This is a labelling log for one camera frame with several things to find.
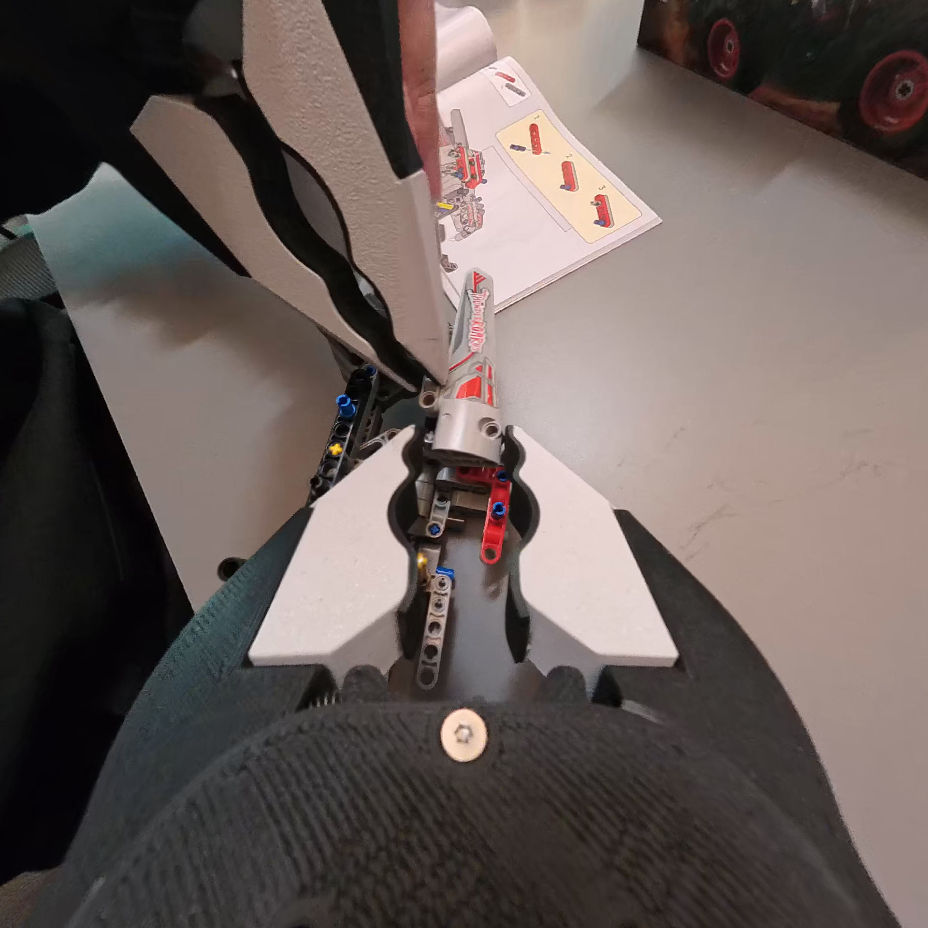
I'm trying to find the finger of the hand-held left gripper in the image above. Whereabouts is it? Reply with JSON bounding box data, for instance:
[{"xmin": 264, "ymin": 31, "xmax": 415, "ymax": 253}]
[
  {"xmin": 130, "ymin": 94, "xmax": 437, "ymax": 396},
  {"xmin": 241, "ymin": 0, "xmax": 456, "ymax": 389}
]

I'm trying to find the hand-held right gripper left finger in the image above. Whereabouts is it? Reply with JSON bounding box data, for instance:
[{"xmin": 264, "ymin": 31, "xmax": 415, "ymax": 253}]
[{"xmin": 246, "ymin": 426, "xmax": 436, "ymax": 671}]

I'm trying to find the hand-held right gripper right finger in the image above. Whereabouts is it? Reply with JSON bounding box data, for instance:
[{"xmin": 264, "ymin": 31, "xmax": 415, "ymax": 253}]
[{"xmin": 500, "ymin": 426, "xmax": 682, "ymax": 675}]

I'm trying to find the grey toy panel red sticker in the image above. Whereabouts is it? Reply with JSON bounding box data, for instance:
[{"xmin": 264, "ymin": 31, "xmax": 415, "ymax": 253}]
[{"xmin": 433, "ymin": 268, "xmax": 508, "ymax": 468}]

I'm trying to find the pale desk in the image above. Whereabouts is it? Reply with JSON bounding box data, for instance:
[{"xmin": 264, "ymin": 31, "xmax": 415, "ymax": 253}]
[{"xmin": 25, "ymin": 0, "xmax": 928, "ymax": 928}]

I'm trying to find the person's left hand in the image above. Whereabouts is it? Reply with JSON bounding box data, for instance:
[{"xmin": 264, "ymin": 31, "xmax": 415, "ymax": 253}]
[{"xmin": 402, "ymin": 0, "xmax": 445, "ymax": 205}]

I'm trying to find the white curled paper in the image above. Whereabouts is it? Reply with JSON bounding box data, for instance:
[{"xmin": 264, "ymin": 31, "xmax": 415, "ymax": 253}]
[{"xmin": 435, "ymin": 6, "xmax": 500, "ymax": 95}]

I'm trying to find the red toy beam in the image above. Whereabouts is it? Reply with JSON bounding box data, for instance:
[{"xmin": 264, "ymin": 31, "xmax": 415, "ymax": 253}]
[{"xmin": 455, "ymin": 466, "xmax": 514, "ymax": 565}]

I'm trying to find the long grey toy beam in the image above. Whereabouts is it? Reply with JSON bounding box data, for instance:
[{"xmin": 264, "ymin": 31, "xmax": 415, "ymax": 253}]
[{"xmin": 415, "ymin": 567, "xmax": 456, "ymax": 690}]

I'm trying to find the building instruction booklet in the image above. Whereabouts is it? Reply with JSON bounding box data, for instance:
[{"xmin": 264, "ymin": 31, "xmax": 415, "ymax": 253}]
[{"xmin": 434, "ymin": 57, "xmax": 663, "ymax": 314}]

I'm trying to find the technic instruction booklet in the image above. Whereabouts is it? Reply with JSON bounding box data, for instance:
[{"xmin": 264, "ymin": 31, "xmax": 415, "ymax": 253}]
[{"xmin": 637, "ymin": 0, "xmax": 928, "ymax": 182}]

